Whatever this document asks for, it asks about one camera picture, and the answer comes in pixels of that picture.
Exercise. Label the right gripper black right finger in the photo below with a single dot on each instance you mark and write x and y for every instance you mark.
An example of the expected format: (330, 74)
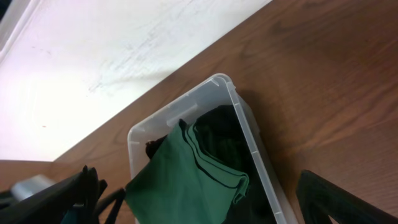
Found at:
(321, 201)

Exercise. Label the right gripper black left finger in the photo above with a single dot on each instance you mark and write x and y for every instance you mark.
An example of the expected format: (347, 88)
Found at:
(72, 200)

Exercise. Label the green cloth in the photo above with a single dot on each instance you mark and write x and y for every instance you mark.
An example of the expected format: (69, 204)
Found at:
(181, 184)

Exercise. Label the black cloth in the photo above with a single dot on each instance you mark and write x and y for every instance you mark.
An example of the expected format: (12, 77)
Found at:
(220, 136)

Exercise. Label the clear plastic storage bin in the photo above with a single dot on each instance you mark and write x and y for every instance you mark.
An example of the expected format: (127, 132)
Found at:
(214, 91)

